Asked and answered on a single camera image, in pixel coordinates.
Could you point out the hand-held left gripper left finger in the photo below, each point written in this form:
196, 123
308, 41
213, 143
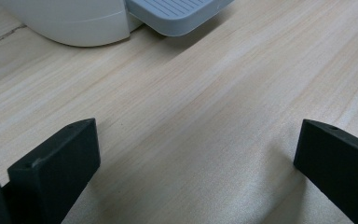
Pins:
56, 168

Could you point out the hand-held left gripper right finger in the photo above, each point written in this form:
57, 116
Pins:
338, 161

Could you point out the white rounded appliance base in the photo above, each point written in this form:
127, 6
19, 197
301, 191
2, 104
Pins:
74, 18

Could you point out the grey ribbed drip tray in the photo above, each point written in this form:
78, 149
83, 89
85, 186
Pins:
174, 14

